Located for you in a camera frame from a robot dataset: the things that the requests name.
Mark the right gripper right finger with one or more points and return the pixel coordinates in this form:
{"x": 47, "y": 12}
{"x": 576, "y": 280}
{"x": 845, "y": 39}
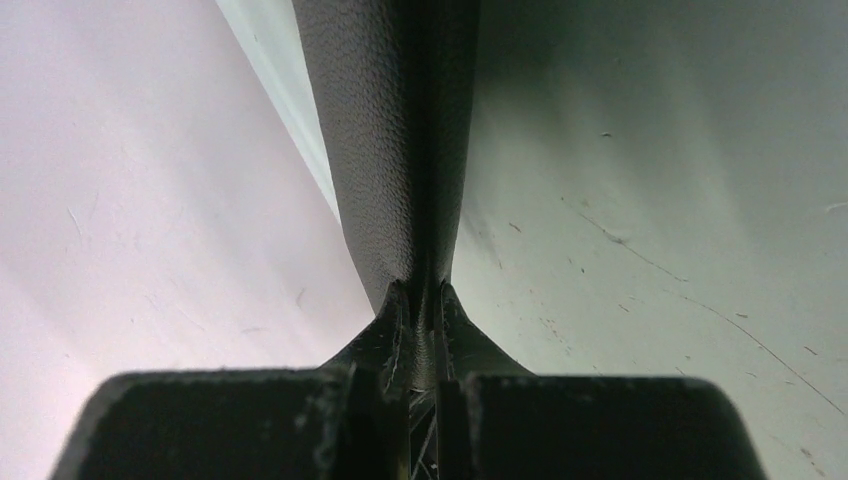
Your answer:
{"x": 496, "y": 420}

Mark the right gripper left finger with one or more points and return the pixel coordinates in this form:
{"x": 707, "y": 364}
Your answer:
{"x": 347, "y": 419}

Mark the black zippered tool case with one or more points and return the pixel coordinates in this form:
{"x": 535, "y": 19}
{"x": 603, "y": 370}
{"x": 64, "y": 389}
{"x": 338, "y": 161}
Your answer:
{"x": 393, "y": 87}

